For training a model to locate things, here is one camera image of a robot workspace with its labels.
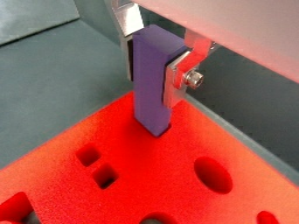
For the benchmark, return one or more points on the red foam shape board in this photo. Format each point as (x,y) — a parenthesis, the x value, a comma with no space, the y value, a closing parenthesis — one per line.
(107,173)

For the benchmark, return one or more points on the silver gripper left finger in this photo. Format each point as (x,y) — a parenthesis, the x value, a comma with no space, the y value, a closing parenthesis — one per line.
(127,18)

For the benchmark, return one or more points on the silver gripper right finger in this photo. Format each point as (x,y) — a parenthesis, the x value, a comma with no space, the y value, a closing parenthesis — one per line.
(180,74)

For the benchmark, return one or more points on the purple rectangular block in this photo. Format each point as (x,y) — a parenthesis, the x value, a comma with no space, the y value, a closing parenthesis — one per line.
(156,47)

